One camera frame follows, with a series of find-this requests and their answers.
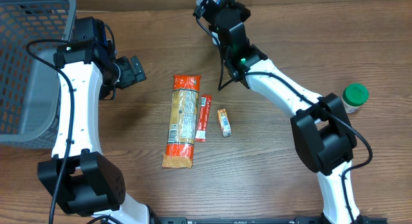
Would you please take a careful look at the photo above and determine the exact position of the long orange pasta packet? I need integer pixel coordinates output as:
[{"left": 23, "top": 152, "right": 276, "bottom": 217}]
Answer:
[{"left": 162, "top": 75, "right": 201, "bottom": 168}]

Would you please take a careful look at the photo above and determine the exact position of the red snack stick packet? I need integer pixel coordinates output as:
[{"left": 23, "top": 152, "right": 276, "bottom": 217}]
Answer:
[{"left": 195, "top": 95, "right": 212, "bottom": 142}]

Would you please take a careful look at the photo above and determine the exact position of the green lid spice jar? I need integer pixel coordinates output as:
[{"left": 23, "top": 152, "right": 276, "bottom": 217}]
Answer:
[{"left": 342, "top": 84, "right": 369, "bottom": 113}]

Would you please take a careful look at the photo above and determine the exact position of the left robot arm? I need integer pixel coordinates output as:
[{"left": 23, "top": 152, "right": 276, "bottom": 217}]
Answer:
[{"left": 34, "top": 34, "right": 159, "bottom": 223}]

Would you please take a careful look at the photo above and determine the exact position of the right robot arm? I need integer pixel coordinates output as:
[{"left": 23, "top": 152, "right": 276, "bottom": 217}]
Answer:
[{"left": 193, "top": 0, "right": 372, "bottom": 223}]

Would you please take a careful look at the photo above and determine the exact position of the grey plastic mesh basket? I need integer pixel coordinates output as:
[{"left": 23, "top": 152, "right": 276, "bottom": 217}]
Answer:
[{"left": 1, "top": 0, "right": 77, "bottom": 149}]

